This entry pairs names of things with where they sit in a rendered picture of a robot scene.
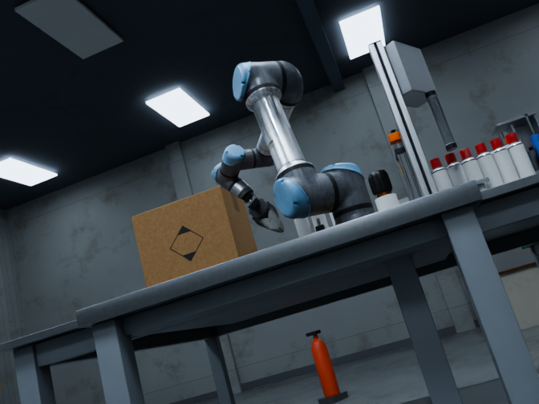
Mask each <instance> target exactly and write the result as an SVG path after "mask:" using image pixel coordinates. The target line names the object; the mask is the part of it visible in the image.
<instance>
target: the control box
mask: <svg viewBox="0 0 539 404"><path fill-rule="evenodd" d="M384 50H385V51H386V54H387V57H388V60H389V63H390V64H391V69H392V70H393V73H394V76H395V79H396V82H397V83H398V86H399V89H400V92H401V95H402V96H403V101H404V102H405V105H406V107H414V108H418V107H420V106H422V105H423V104H425V103H426V102H427V101H428V100H427V99H426V96H425V94H426V93H427V92H429V91H433V90H435V91H436V94H437V96H438V93H437V90H436V87H435V85H434V83H433V81H432V77H431V75H430V73H429V70H428V67H427V64H426V63H425V60H424V57H423V55H422V52H421V50H420V49H419V48H416V47H413V46H408V45H406V44H403V43H401V42H396V41H392V42H390V43H389V44H387V45H386V46H385V47H384Z"/></svg>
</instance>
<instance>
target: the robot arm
mask: <svg viewBox="0 0 539 404"><path fill-rule="evenodd" d="M302 93H303V81H302V77H301V75H300V73H299V71H298V69H297V68H296V67H295V66H294V65H292V64H291V63H288V62H286V61H269V62H248V63H239V64H238V65H237V67H236V68H235V71H234V73H233V95H234V98H235V100H236V101H240V102H242V101H244V102H245V105H246V107H247V109H248V110H250V111H252V112H254V114H255V116H256V119H257V122H258V124H259V127H260V128H261V135H260V138H259V140H258V143H257V146H256V148H251V149H243V148H242V147H240V146H238V145H235V144H232V145H229V146H228V147H227V148H226V149H225V151H224V154H223V156H222V161H221V163H220V164H218V165H217V166H216V167H215V168H214V169H213V171H212V178H214V179H215V181H216V182H217V183H218V184H219V185H220V186H222V187H223V188H224V189H226V190H227V191H229V192H232V193H233V194H235V196H237V197H239V198H240V199H242V200H244V202H245V204H246V205H247V207H248V208H249V214H250V215H252V217H253V218H252V219H253V220H254V221H255V223H256V224H258V225H259V226H261V227H263V228H267V229H269V230H272V231H275V232H284V231H285V230H284V225H283V223H282V220H281V218H280V216H279V215H278V211H277V209H276V208H275V207H274V206H273V205H272V204H271V203H270V202H269V201H267V202H265V201H264V199H262V198H261V199H260V198H259V199H258V198H257V197H256V196H255V195H254V194H253V189H252V188H251V187H250V186H249V185H248V184H247V183H246V182H245V181H244V180H243V179H242V178H241V177H240V176H239V172H240V170H246V169H252V168H263V167H270V166H274V165H275V166H276V169H277V170H278V175H277V177H276V182H275V184H274V195H275V197H274V200H275V203H276V205H277V207H278V209H279V211H280V212H281V213H282V214H283V215H284V216H285V217H288V218H290V219H297V218H300V219H303V218H307V217H308V216H317V215H321V214H326V213H330V212H332V214H333V217H334V222H335V225H338V224H342V223H345V222H347V221H350V220H354V219H357V218H359V217H362V216H367V215H370V214H372V213H375V210H374V208H373V205H372V203H371V198H370V196H369V193H368V191H367V186H366V184H365V181H364V180H365V179H364V176H363V175H362V173H361V171H360V168H359V167H358V166H357V165H356V164H353V163H338V164H334V165H329V166H327V167H325V168H323V169H322V170H321V171H320V173H317V172H316V170H315V168H314V165H313V164H312V163H309V162H306V160H305V158H304V156H303V154H302V151H301V148H300V147H299V145H298V141H297V140H296V138H295V135H294V133H293V130H292V128H291V126H290V123H289V119H290V116H291V114H292V111H293V109H294V107H295V106H297V105H298V104H299V102H300V100H301V98H302ZM268 217H269V218H271V219H273V220H274V221H275V223H276V224H278V228H277V227H276V226H275V225H274V224H271V223H270V220H269V219H268Z"/></svg>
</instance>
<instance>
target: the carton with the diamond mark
mask: <svg viewBox="0 0 539 404"><path fill-rule="evenodd" d="M132 224H133V228H134V232H135V236H136V243H137V246H138V250H139V254H140V261H141V265H142V269H143V273H144V279H145V284H146V287H150V286H153V285H158V284H160V283H163V282H166V281H170V280H172V279H175V278H178V277H182V276H184V275H187V274H190V273H194V272H196V271H199V270H202V269H206V268H208V267H211V266H214V265H218V264H220V263H223V262H226V261H231V260H233V259H236V258H238V257H243V256H245V255H248V254H250V253H255V252H257V246H256V243H255V240H254V237H253V232H252V229H251V226H250V222H249V218H248V214H247V211H246V208H245V202H244V200H242V199H240V198H239V197H237V196H235V194H233V193H232V192H229V191H227V190H226V189H224V188H223V187H221V186H218V187H215V188H211V189H209V190H207V191H204V192H200V193H197V194H196V195H193V196H189V197H186V198H184V199H182V200H178V201H175V202H172V203H170V204H166V205H164V206H161V207H158V208H155V209H153V210H150V211H147V212H144V213H141V214H139V215H136V216H133V217H132Z"/></svg>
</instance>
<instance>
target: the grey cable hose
mask: <svg viewBox="0 0 539 404"><path fill-rule="evenodd" d="M425 96H426V99H427V100H428V102H429V105H430V108H431V109H432V114H433V115H434V118H435V121H436V124H437V126H438V128H439V131H440V134H441V136H442V137H443V138H442V139H443V141H444V145H445V148H446V150H447V152H450V151H453V150H455V149H457V148H458V147H457V145H456V142H455V140H454V138H453V135H452V133H451V130H450V129H449V128H450V127H449V126H448V123H447V120H446V119H445V118H446V117H445V116H444V113H443V110H442V108H441V106H440V102H439V100H438V97H437V94H436V91H435V90H433V91H429V92H427V93H426V94H425Z"/></svg>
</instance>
